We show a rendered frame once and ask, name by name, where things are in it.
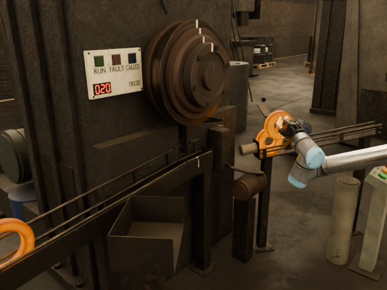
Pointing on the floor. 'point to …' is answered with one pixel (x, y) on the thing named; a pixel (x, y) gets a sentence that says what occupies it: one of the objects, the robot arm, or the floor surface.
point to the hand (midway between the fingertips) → (279, 121)
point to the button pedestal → (372, 230)
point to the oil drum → (239, 92)
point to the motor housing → (245, 214)
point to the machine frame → (106, 118)
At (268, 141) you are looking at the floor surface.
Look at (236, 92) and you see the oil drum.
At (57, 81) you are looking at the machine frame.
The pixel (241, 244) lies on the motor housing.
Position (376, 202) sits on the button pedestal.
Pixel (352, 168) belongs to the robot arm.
